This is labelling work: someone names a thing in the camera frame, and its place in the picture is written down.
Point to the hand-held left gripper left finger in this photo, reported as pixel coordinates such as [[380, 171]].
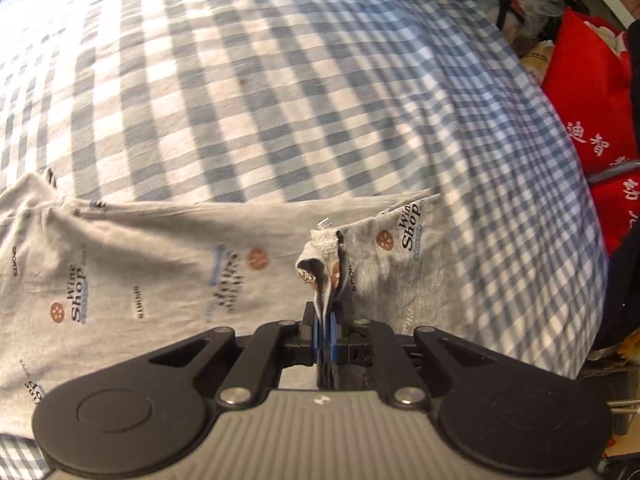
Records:
[[318, 335]]

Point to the dark cloth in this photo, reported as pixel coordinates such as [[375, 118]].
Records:
[[622, 295]]

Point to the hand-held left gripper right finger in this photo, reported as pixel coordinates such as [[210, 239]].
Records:
[[334, 345]]

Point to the red printed bag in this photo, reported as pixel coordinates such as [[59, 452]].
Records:
[[592, 90]]

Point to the grey printed pants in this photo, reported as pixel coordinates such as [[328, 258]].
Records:
[[165, 285]]

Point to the clear plastic bag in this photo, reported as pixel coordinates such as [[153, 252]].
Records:
[[532, 2]]

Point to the blue checked bed sheet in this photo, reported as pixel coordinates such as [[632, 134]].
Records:
[[300, 85]]

